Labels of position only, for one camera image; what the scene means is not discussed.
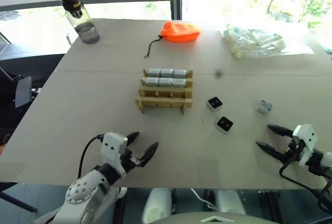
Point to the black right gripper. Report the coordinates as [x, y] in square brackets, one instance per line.
[291, 154]

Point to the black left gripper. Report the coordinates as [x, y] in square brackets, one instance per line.
[129, 160]

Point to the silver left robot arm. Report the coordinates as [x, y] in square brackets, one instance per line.
[80, 190]

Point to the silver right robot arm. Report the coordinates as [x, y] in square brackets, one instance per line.
[327, 160]

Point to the wooden rack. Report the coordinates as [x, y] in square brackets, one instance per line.
[160, 102]

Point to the white rounded shell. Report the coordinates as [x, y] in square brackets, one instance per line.
[157, 206]
[229, 202]

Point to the grey robot torso top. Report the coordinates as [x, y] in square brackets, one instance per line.
[181, 218]

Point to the clear plastic bag of items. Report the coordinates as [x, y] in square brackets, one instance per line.
[249, 41]

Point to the teal flat item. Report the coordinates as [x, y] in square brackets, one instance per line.
[328, 49]

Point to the clear black-capped water bottle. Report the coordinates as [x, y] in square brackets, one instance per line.
[86, 30]

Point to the dark grey chair back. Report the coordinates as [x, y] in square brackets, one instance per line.
[23, 91]

